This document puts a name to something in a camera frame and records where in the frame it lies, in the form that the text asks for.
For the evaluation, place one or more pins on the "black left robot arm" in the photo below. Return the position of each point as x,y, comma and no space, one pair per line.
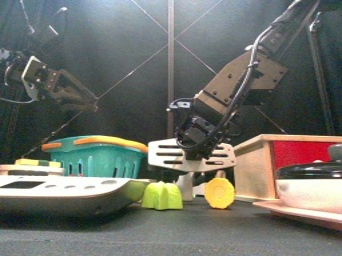
18,50

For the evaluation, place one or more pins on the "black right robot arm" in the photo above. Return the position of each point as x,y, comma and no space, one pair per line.
249,76

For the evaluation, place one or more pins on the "yellow round toy slice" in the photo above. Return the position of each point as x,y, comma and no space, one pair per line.
219,193

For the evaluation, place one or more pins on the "green toy lettuce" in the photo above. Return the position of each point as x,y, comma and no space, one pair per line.
162,196

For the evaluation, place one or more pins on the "wooden box with red panel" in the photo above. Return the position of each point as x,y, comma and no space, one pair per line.
267,166

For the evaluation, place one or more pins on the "white pot with black lid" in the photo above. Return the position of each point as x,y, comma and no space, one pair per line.
312,186

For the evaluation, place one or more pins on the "wooden tray with coloured blocks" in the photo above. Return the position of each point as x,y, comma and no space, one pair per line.
31,166

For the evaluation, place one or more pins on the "light wooden tray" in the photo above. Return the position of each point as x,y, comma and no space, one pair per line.
302,213

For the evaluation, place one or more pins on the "white kitchen scale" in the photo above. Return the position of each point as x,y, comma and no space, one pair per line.
67,195

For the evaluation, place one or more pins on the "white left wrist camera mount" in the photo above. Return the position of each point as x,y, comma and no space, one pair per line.
30,75

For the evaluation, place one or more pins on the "thin diagonal frame rod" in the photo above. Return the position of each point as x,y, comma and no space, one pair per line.
134,71
195,56

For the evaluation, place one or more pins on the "vertical metal frame pole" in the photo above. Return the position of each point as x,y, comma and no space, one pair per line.
170,50

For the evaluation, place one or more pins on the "black side frame post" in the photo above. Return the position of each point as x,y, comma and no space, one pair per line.
321,83

